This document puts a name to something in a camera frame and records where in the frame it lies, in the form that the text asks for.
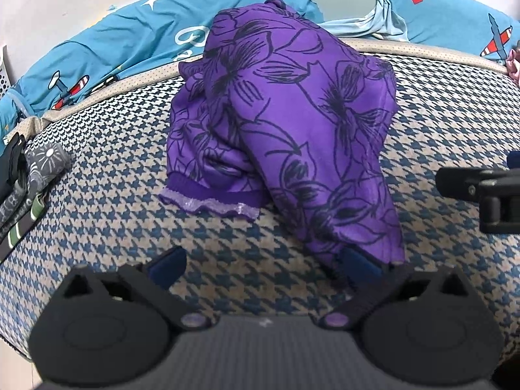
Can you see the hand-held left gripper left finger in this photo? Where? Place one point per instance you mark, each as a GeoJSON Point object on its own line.
{"type": "Point", "coordinates": [166, 264]}

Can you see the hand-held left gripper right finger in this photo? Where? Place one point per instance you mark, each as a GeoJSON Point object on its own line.
{"type": "Point", "coordinates": [361, 267]}

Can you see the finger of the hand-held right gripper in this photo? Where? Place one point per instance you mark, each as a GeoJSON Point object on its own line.
{"type": "Point", "coordinates": [459, 183]}

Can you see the purple floral shirt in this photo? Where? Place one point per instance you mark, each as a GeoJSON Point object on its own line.
{"type": "Point", "coordinates": [292, 130]}

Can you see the pink cloth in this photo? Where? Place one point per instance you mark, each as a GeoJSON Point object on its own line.
{"type": "Point", "coordinates": [515, 65]}

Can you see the green striped folded cloth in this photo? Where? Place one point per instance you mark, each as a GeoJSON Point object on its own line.
{"type": "Point", "coordinates": [16, 231]}

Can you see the grey patterned folded cloth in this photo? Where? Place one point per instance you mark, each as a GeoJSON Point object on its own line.
{"type": "Point", "coordinates": [44, 162]}

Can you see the blue pillow with red pentagon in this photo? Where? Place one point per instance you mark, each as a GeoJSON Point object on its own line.
{"type": "Point", "coordinates": [447, 12]}

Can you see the black folded cloth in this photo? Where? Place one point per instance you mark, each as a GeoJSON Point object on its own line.
{"type": "Point", "coordinates": [10, 158]}

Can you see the blue pillow with white script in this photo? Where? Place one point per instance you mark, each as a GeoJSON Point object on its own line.
{"type": "Point", "coordinates": [142, 28]}

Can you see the white perforated plastic basket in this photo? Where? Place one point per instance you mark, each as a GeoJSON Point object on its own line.
{"type": "Point", "coordinates": [3, 73]}

